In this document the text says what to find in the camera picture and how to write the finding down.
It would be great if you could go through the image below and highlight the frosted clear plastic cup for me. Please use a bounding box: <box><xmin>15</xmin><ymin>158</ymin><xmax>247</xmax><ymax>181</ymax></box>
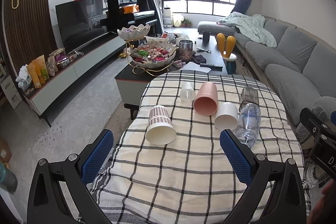
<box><xmin>180</xmin><ymin>82</ymin><xmax>196</xmax><ymax>102</ymax></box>

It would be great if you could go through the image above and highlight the white plastic cup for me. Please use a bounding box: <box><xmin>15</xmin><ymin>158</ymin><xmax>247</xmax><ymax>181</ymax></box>
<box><xmin>214</xmin><ymin>102</ymin><xmax>238</xmax><ymax>131</ymax></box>

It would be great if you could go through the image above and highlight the clear glass cup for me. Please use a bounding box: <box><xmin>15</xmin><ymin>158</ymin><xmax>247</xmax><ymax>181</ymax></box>
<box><xmin>240</xmin><ymin>86</ymin><xmax>259</xmax><ymax>106</ymax></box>

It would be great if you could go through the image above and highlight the pink plastic cup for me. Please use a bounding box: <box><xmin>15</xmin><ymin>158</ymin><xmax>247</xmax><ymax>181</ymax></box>
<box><xmin>194</xmin><ymin>82</ymin><xmax>218</xmax><ymax>116</ymax></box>

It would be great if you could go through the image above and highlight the plaid paper cup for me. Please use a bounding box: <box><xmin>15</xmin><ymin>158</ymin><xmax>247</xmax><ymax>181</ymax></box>
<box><xmin>146</xmin><ymin>105</ymin><xmax>176</xmax><ymax>145</ymax></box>

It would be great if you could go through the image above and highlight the black cup on table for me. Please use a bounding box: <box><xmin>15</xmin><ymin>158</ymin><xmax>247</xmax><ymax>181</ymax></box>
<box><xmin>202</xmin><ymin>31</ymin><xmax>211</xmax><ymax>44</ymax></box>

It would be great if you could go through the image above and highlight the clear blue plastic bottle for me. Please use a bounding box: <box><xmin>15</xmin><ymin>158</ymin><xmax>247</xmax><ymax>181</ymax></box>
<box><xmin>235</xmin><ymin>103</ymin><xmax>261</xmax><ymax>148</ymax></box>

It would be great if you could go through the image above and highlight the white low tv cabinet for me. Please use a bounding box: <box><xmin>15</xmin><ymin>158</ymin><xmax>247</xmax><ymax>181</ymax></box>
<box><xmin>26</xmin><ymin>36</ymin><xmax>125</xmax><ymax>121</ymax></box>

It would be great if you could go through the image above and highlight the checked white tablecloth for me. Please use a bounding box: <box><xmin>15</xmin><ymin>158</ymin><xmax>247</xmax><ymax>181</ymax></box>
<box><xmin>91</xmin><ymin>71</ymin><xmax>303</xmax><ymax>223</ymax></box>

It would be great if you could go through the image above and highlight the orange snack bag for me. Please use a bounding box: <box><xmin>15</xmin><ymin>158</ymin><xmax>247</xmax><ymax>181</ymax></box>
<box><xmin>32</xmin><ymin>55</ymin><xmax>49</xmax><ymax>85</ymax></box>

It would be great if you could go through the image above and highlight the grey sectional sofa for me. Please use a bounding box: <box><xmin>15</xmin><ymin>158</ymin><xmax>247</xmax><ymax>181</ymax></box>
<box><xmin>196</xmin><ymin>15</ymin><xmax>336</xmax><ymax>146</ymax></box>

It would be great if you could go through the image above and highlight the black remote control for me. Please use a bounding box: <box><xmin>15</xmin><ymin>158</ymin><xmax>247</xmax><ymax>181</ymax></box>
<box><xmin>200</xmin><ymin>63</ymin><xmax>223</xmax><ymax>70</ymax></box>

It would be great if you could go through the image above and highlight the white paper sheet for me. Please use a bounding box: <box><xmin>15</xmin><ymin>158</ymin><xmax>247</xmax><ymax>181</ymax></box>
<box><xmin>181</xmin><ymin>61</ymin><xmax>211</xmax><ymax>73</ymax></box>

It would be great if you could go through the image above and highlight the yellow rabbit-ear stool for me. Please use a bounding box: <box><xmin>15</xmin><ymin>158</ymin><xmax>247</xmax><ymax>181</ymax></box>
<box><xmin>216</xmin><ymin>33</ymin><xmax>237</xmax><ymax>75</ymax></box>

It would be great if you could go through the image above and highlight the dark coffee table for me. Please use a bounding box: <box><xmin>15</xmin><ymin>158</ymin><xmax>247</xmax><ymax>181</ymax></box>
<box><xmin>115</xmin><ymin>34</ymin><xmax>228</xmax><ymax>119</ymax></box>

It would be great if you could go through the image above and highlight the light green blanket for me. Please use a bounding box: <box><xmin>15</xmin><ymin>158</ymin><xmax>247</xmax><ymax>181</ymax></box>
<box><xmin>218</xmin><ymin>12</ymin><xmax>277</xmax><ymax>48</ymax></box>

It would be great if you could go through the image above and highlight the two-tier gold snack stand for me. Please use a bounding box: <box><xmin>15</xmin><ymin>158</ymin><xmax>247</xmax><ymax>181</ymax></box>
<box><xmin>117</xmin><ymin>24</ymin><xmax>177</xmax><ymax>76</ymax></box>

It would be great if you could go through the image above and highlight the black flat television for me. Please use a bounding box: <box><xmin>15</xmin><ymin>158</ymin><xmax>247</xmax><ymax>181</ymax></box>
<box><xmin>55</xmin><ymin>0</ymin><xmax>117</xmax><ymax>53</ymax></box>

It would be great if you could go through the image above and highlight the glass jar with nuts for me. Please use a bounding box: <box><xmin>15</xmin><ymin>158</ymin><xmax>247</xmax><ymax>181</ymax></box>
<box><xmin>179</xmin><ymin>39</ymin><xmax>193</xmax><ymax>62</ymax></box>

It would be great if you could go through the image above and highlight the black upright piano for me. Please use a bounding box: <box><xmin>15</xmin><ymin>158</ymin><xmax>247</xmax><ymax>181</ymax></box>
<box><xmin>100</xmin><ymin>0</ymin><xmax>158</xmax><ymax>33</ymax></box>

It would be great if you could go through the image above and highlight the white air purifier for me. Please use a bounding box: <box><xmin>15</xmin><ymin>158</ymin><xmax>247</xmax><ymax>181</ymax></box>
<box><xmin>163</xmin><ymin>7</ymin><xmax>173</xmax><ymax>28</ymax></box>

